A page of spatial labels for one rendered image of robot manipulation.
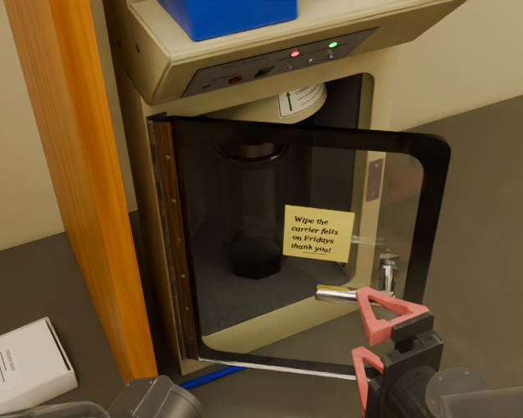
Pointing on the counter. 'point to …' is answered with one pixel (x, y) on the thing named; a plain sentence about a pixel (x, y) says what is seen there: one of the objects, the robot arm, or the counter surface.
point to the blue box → (227, 15)
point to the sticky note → (317, 233)
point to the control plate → (238, 68)
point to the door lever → (343, 294)
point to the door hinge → (163, 213)
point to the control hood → (268, 37)
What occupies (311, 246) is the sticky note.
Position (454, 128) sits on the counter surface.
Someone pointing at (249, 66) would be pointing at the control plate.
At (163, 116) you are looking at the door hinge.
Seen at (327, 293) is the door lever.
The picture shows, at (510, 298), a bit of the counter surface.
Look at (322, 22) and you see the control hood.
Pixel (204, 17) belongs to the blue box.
